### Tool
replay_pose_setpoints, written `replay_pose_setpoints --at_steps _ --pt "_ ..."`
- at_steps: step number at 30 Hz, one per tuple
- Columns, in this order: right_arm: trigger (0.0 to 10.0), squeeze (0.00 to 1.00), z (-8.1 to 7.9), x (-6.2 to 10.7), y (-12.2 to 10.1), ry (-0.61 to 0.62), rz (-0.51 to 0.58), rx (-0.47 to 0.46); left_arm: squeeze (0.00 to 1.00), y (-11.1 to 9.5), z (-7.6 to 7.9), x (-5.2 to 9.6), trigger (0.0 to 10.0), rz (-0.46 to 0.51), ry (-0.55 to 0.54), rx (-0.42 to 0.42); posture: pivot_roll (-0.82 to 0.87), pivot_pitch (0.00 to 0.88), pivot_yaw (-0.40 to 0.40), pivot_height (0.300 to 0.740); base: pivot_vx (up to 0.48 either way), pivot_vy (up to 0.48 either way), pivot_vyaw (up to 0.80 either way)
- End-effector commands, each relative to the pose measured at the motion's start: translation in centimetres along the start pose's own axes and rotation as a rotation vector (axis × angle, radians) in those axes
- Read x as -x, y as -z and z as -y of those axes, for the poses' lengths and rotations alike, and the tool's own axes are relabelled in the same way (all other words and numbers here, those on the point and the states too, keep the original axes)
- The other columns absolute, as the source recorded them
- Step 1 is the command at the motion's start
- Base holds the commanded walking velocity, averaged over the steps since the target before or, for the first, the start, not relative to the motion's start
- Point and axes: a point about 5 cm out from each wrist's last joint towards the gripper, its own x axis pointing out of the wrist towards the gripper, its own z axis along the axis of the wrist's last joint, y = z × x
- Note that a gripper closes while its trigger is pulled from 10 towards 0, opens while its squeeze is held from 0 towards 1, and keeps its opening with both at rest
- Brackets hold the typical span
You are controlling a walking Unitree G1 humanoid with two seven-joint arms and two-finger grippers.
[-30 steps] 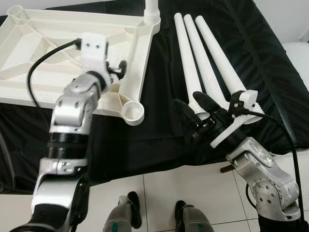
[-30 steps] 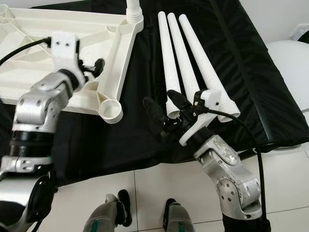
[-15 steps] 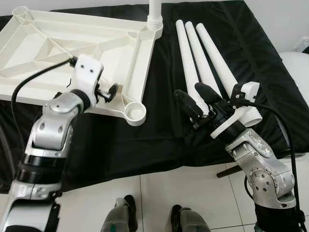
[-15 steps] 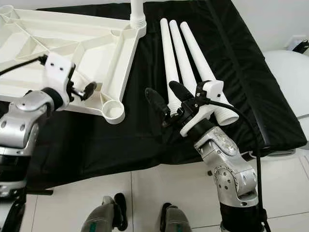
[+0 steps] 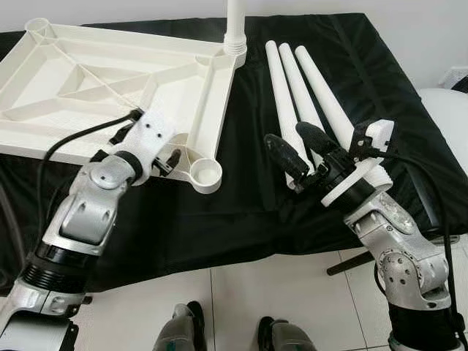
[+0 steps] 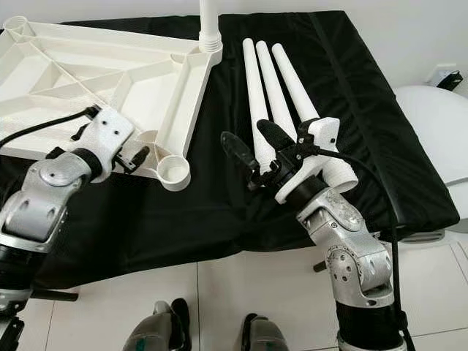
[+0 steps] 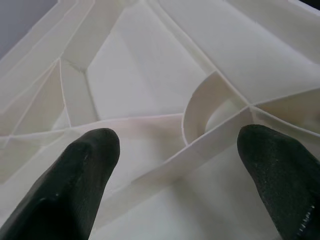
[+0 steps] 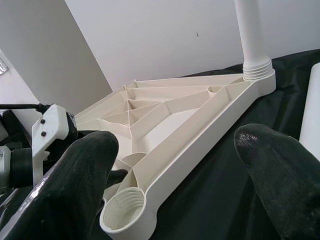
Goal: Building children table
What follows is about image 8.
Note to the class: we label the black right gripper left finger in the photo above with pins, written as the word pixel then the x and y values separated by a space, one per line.
pixel 62 195

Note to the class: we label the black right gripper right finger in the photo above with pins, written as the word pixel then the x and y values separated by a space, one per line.
pixel 287 187

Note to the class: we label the white plastic table leg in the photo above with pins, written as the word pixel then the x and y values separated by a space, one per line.
pixel 311 107
pixel 252 37

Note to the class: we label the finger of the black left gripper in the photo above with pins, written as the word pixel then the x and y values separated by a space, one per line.
pixel 118 176

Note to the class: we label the white wall switch plate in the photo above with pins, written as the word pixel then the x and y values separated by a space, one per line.
pixel 2 67

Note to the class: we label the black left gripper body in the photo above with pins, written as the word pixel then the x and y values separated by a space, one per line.
pixel 72 127

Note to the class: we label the black table cover cloth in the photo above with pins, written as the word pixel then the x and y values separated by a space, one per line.
pixel 225 200

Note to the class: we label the white plastic table top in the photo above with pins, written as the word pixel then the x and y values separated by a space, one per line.
pixel 175 125

